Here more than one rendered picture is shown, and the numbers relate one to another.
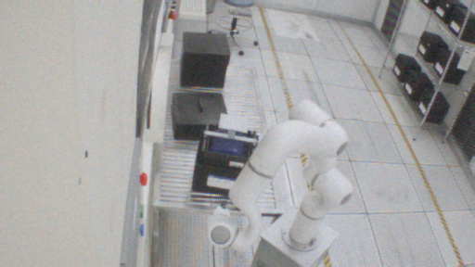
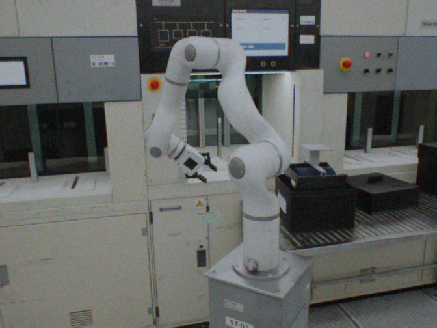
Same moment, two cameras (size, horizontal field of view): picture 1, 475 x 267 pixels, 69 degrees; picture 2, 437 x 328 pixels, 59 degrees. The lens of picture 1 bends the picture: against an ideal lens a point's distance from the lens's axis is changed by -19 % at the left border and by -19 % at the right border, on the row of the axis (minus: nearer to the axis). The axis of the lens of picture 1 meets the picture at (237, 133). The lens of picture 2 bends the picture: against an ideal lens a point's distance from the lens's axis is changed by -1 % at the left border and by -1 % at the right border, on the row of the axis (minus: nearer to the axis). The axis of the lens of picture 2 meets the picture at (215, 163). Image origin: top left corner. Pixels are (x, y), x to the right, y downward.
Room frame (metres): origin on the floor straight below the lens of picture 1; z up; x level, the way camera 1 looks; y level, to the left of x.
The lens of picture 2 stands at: (1.02, -1.58, 1.41)
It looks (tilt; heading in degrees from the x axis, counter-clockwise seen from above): 14 degrees down; 89
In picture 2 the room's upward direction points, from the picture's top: 1 degrees counter-clockwise
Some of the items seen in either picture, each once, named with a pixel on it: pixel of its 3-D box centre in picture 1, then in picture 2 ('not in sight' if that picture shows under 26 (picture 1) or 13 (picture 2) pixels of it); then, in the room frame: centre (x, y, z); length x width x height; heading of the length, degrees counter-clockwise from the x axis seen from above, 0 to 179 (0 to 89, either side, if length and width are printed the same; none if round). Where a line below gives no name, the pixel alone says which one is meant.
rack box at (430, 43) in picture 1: (432, 47); not in sight; (3.89, -1.87, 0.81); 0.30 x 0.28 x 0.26; 7
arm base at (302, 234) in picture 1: (307, 222); (261, 240); (1.19, -0.38, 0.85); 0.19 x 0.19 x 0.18
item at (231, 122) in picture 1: (227, 149); (313, 182); (1.48, 0.03, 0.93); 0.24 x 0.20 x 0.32; 93
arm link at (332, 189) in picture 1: (327, 195); (255, 181); (1.17, -0.40, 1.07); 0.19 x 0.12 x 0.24; 44
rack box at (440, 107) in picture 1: (432, 106); not in sight; (3.51, -1.97, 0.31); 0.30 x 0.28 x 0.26; 9
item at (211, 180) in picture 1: (225, 162); (312, 200); (1.48, 0.03, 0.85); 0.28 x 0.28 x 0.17; 3
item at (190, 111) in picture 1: (199, 112); (374, 189); (1.84, 0.22, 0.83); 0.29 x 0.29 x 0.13; 18
